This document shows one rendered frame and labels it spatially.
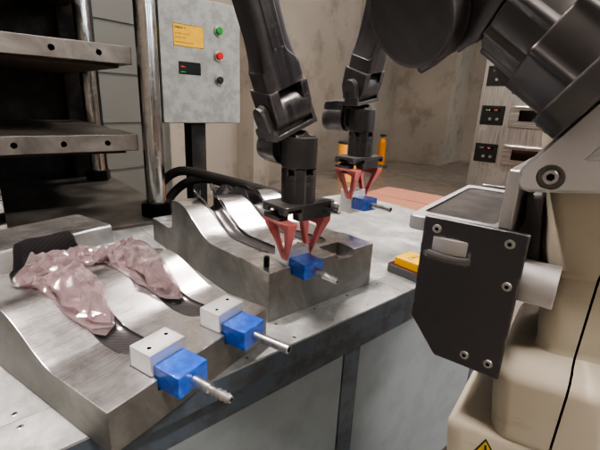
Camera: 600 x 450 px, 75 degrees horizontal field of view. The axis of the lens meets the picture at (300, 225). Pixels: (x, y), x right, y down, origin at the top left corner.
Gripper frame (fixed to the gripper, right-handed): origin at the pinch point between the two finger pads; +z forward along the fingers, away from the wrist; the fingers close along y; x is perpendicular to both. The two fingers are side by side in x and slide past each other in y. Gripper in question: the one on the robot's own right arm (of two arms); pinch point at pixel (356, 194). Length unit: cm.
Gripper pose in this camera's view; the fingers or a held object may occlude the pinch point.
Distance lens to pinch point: 95.4
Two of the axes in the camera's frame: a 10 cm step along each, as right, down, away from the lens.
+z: -0.4, 9.5, 3.0
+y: -7.6, 1.7, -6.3
